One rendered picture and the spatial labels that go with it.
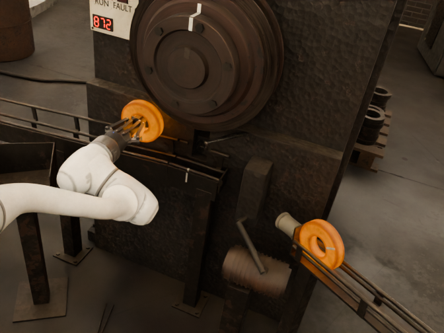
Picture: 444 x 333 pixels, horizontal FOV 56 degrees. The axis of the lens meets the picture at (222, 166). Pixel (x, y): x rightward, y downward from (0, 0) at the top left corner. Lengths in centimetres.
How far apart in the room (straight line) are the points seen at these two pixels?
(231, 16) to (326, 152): 54
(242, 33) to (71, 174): 59
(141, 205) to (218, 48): 47
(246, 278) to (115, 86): 84
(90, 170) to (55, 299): 90
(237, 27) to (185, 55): 16
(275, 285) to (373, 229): 128
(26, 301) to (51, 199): 108
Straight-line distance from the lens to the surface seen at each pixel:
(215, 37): 114
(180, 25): 117
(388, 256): 248
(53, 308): 197
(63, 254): 216
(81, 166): 120
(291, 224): 136
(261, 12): 117
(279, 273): 143
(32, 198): 95
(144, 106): 145
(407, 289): 236
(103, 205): 107
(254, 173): 136
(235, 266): 143
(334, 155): 140
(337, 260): 126
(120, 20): 153
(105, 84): 164
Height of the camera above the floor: 157
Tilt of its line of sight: 35 degrees down
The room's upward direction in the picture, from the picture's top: 9 degrees clockwise
